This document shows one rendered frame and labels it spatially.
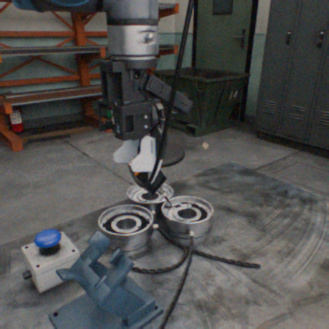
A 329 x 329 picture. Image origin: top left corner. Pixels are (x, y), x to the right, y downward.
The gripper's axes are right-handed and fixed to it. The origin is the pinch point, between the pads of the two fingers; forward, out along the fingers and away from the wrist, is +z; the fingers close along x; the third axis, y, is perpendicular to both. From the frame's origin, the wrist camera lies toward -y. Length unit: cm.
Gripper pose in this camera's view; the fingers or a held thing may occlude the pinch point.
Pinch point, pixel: (147, 172)
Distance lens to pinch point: 56.9
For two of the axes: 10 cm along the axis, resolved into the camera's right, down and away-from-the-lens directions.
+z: 0.0, 9.1, 4.1
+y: -7.5, 2.7, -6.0
